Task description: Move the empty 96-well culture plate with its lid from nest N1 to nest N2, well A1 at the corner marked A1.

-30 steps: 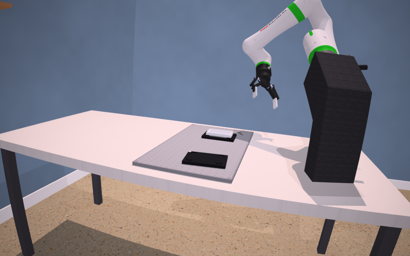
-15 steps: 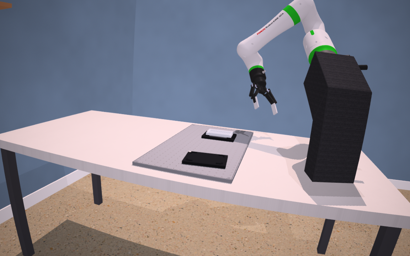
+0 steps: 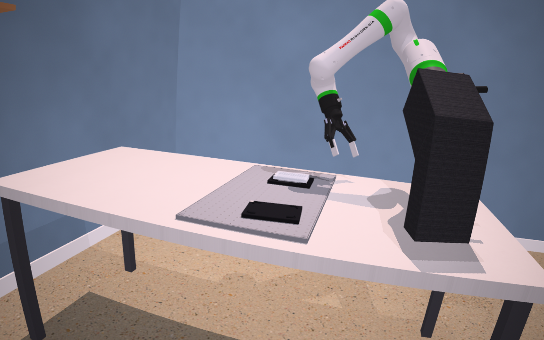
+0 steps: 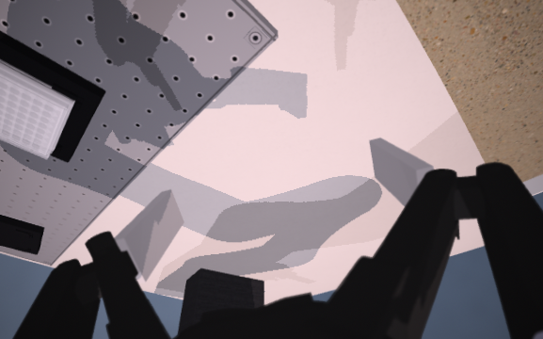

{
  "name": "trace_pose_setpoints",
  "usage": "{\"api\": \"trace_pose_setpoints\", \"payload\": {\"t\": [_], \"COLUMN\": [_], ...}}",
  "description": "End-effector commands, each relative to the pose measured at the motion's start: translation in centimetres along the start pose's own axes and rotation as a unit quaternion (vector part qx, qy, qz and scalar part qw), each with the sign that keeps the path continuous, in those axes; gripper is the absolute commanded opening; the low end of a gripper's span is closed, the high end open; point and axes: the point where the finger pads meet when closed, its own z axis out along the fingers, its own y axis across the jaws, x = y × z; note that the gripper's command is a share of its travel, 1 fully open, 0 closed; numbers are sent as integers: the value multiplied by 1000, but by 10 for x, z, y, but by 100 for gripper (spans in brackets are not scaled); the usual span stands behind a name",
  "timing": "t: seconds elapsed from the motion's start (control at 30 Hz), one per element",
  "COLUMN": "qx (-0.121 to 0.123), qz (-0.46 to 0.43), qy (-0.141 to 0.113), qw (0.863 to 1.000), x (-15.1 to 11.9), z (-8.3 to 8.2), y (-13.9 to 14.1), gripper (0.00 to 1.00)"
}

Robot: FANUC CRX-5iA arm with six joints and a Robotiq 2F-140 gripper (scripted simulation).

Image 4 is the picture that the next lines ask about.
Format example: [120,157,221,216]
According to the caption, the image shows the white well plate lid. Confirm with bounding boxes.
[0,69,71,159]

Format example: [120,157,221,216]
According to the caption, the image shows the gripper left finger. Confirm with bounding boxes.
[12,189,184,339]

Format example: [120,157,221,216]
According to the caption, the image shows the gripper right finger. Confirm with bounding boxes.
[290,137,543,339]

